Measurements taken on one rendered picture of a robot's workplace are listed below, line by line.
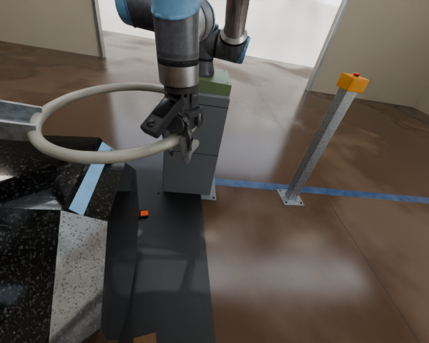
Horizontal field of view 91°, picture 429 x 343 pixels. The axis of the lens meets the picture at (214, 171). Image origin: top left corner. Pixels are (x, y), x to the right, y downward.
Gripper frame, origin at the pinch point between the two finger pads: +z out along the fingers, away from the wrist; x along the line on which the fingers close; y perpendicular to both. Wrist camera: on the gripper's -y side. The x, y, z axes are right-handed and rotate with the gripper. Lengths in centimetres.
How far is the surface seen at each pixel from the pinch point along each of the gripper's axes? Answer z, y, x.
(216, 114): 22, 72, 33
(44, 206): 4.9, -30.0, 15.4
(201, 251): 93, 24, 7
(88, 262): 19.2, -30.1, 4.7
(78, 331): 30, -40, -2
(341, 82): 1, 127, -24
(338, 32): 7, 564, 51
